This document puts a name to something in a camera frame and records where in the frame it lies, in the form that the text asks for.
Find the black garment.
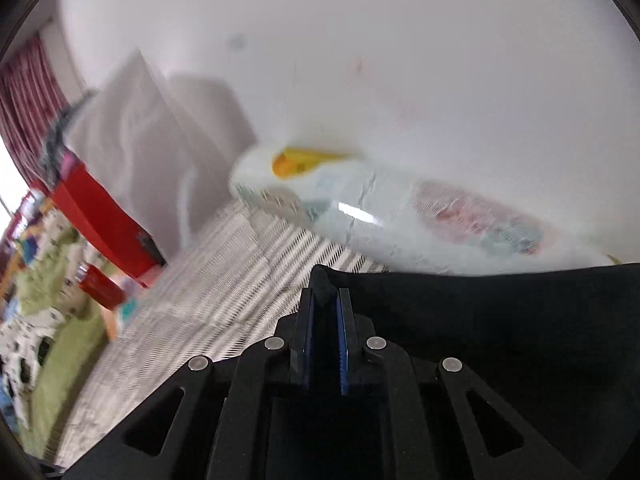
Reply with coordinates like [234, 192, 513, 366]
[311, 261, 640, 466]

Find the white printed quilt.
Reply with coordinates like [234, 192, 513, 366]
[229, 144, 626, 277]

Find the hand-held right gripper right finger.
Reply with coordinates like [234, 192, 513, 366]
[337, 287, 586, 480]

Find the white pillow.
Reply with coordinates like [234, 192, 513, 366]
[167, 74, 259, 162]
[65, 50, 203, 256]

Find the red can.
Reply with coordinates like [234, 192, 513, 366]
[77, 263, 126, 311]

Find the red box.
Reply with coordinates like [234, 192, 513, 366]
[50, 164, 167, 289]

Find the green printed mat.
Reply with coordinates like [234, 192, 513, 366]
[0, 194, 122, 461]

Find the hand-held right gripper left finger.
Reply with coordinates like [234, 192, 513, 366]
[65, 287, 316, 480]

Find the red striped curtain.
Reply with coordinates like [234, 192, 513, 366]
[0, 34, 72, 187]

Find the dark grey cloth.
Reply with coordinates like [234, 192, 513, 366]
[41, 89, 99, 183]

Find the beige striped bed mat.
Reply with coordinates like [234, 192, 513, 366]
[52, 200, 391, 468]

